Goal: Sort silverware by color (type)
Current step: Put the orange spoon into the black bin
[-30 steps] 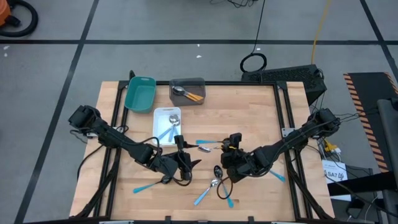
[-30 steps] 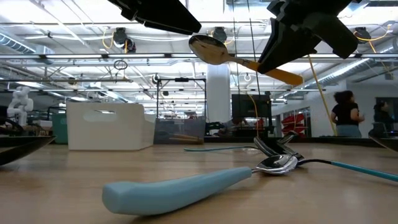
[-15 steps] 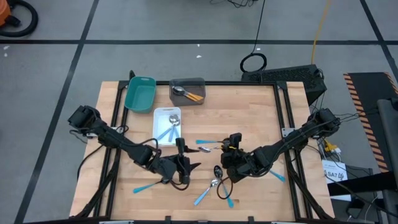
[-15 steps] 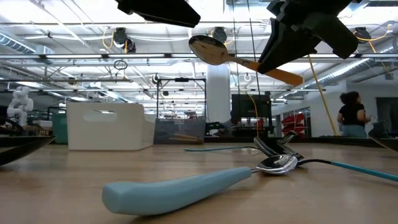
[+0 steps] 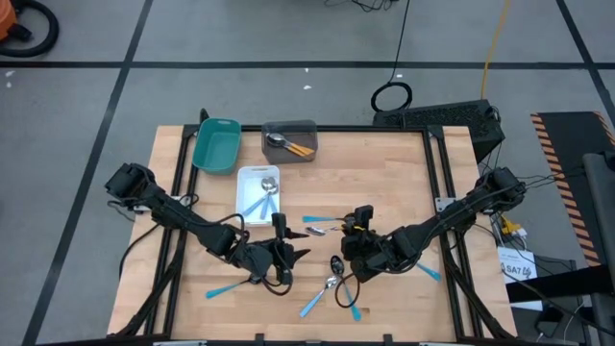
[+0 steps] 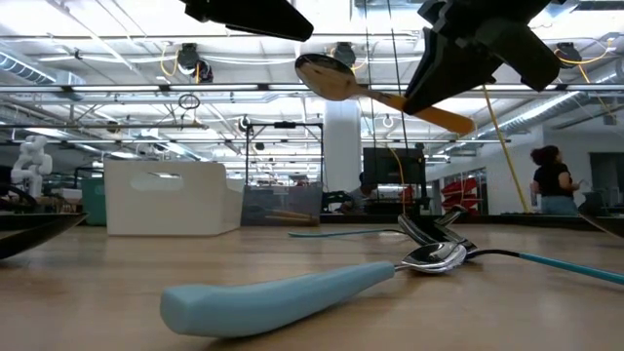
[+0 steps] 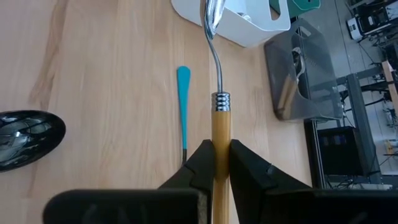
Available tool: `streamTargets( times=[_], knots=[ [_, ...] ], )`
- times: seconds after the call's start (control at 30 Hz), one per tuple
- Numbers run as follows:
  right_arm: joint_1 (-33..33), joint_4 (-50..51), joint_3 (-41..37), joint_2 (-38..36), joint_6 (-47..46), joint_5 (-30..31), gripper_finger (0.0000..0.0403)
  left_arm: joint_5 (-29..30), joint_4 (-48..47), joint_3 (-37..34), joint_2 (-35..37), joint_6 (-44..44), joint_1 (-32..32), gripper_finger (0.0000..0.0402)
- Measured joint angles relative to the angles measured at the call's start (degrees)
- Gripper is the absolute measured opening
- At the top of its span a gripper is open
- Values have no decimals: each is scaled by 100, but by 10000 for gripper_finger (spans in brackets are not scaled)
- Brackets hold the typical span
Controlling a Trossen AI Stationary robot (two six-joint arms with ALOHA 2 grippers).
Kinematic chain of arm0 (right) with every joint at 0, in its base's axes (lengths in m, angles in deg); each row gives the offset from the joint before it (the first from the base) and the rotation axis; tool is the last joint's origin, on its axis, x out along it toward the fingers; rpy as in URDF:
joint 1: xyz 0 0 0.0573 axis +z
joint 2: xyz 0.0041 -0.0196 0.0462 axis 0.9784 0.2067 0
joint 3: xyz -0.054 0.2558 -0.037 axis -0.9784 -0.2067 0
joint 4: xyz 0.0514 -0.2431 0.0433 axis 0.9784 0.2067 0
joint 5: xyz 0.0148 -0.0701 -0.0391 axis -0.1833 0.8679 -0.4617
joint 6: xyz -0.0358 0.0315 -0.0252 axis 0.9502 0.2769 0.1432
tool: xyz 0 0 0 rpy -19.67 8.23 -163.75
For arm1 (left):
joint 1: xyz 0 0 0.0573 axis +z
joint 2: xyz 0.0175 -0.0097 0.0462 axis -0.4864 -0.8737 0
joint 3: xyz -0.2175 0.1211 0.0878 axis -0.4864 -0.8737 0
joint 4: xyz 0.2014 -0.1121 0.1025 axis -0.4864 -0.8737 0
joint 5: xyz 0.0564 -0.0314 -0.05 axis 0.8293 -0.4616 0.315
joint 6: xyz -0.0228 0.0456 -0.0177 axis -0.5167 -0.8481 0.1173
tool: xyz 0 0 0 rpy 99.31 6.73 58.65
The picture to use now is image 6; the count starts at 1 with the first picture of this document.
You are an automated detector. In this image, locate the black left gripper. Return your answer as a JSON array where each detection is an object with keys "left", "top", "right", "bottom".
[{"left": 179, "top": 0, "right": 314, "bottom": 43}]

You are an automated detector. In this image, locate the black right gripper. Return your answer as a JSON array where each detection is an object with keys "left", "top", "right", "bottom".
[{"left": 403, "top": 0, "right": 562, "bottom": 116}]

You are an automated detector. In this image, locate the standing person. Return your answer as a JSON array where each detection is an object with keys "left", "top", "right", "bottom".
[{"left": 529, "top": 144, "right": 582, "bottom": 216}]

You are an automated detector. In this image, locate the red storage bin rack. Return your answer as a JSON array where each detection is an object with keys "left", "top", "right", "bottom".
[{"left": 440, "top": 175, "right": 488, "bottom": 216}]

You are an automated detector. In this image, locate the black monitor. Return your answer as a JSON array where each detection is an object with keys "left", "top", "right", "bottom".
[{"left": 362, "top": 147, "right": 427, "bottom": 186}]

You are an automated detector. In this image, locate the white building column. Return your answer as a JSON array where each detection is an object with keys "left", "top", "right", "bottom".
[{"left": 323, "top": 99, "right": 363, "bottom": 215}]

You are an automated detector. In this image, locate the long ceiling light strip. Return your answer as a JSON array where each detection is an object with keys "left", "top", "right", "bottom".
[{"left": 0, "top": 83, "right": 624, "bottom": 94}]

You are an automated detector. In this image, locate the dark grey plastic bin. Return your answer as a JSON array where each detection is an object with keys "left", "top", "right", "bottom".
[{"left": 241, "top": 181, "right": 325, "bottom": 227}]

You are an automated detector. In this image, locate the seated person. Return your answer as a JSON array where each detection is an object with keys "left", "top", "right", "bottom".
[{"left": 339, "top": 171, "right": 379, "bottom": 215}]

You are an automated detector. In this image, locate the white plastic bin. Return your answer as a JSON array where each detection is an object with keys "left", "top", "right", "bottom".
[{"left": 103, "top": 159, "right": 245, "bottom": 238}]

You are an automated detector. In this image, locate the teal plastic bin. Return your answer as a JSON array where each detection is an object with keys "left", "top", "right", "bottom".
[{"left": 80, "top": 176, "right": 107, "bottom": 227}]

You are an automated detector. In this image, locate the silver ceiling duct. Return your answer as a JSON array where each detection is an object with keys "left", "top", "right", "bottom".
[{"left": 475, "top": 90, "right": 586, "bottom": 143}]

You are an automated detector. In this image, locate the black ceiling cable reel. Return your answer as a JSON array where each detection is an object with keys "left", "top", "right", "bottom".
[
  {"left": 554, "top": 41, "right": 582, "bottom": 69},
  {"left": 175, "top": 42, "right": 215, "bottom": 85},
  {"left": 332, "top": 41, "right": 358, "bottom": 67}
]

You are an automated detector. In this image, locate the yellow hanging cable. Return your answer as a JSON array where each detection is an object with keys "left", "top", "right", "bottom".
[{"left": 481, "top": 83, "right": 531, "bottom": 215}]

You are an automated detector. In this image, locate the thin black hanging cable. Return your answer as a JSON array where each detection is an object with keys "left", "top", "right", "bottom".
[{"left": 363, "top": 0, "right": 379, "bottom": 150}]

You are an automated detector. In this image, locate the black metal rig frame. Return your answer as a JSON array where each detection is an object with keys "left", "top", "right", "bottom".
[{"left": 243, "top": 121, "right": 326, "bottom": 189}]

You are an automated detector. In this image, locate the teal handled black spoon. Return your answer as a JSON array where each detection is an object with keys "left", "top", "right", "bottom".
[{"left": 397, "top": 213, "right": 624, "bottom": 288}]

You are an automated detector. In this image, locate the light blue handled spoon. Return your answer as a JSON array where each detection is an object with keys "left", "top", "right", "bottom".
[{"left": 159, "top": 242, "right": 468, "bottom": 338}]

